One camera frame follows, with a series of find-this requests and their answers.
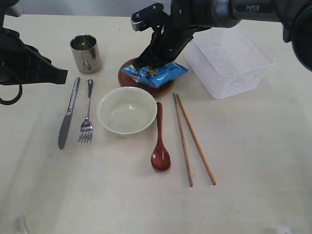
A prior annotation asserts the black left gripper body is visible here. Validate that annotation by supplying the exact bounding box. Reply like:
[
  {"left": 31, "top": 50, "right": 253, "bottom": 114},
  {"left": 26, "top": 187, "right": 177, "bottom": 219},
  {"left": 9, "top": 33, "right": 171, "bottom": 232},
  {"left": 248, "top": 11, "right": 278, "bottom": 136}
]
[{"left": 0, "top": 28, "right": 68, "bottom": 85}]

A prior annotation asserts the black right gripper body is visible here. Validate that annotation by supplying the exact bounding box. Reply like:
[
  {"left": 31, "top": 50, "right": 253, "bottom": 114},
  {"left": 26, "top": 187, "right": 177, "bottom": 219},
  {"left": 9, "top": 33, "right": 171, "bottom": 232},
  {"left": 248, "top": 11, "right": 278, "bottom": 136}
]
[{"left": 131, "top": 0, "right": 211, "bottom": 70}]

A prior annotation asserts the blue snack packet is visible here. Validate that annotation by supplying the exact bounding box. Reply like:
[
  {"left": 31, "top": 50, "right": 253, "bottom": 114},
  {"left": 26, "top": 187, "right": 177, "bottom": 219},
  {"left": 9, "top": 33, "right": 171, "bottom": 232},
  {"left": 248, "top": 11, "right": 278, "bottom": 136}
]
[{"left": 121, "top": 62, "right": 189, "bottom": 88}]

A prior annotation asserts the white plastic woven basket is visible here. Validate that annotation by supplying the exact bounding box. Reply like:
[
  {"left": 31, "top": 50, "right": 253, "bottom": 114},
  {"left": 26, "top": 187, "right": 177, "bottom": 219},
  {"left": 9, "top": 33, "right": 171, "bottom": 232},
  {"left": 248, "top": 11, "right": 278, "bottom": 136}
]
[{"left": 182, "top": 26, "right": 274, "bottom": 99}]

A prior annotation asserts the shiny steel cup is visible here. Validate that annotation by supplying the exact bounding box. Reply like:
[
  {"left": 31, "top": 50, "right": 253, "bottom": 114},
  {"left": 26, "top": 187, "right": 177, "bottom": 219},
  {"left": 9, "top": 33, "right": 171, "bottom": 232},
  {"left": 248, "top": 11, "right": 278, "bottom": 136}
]
[{"left": 70, "top": 34, "right": 102, "bottom": 73}]

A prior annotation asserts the silver table knife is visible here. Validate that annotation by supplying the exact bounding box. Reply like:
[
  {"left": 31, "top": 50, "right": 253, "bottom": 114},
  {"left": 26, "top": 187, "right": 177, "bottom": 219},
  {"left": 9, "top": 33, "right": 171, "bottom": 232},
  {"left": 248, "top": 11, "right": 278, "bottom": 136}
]
[{"left": 58, "top": 77, "right": 80, "bottom": 150}]

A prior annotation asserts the white ceramic bowl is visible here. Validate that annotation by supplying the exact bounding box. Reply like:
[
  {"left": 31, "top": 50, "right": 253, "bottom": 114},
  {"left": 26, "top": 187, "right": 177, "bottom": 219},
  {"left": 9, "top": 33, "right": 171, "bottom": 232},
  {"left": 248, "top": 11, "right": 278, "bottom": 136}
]
[{"left": 97, "top": 86, "right": 157, "bottom": 137}]

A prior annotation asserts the silver metal fork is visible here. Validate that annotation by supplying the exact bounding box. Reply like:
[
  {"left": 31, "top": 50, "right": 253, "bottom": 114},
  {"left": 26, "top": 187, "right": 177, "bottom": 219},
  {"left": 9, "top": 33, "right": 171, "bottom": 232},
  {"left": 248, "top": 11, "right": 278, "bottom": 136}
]
[{"left": 78, "top": 79, "right": 94, "bottom": 143}]

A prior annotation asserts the wooden chopstick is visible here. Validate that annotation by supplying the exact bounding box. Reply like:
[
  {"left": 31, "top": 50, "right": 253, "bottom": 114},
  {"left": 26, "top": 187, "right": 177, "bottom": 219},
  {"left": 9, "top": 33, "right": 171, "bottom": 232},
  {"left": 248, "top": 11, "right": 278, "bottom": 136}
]
[
  {"left": 173, "top": 93, "right": 193, "bottom": 187},
  {"left": 176, "top": 94, "right": 217, "bottom": 185}
]

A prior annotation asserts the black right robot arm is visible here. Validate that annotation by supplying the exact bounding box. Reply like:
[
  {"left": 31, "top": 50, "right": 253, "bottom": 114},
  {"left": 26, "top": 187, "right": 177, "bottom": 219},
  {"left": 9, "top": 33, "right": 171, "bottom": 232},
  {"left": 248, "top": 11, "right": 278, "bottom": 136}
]
[{"left": 131, "top": 0, "right": 312, "bottom": 70}]

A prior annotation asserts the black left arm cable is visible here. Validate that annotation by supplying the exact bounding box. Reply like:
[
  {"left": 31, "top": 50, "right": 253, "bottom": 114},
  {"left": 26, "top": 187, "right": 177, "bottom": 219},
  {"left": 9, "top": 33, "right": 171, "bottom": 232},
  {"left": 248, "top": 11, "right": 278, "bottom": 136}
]
[{"left": 0, "top": 84, "right": 23, "bottom": 105}]

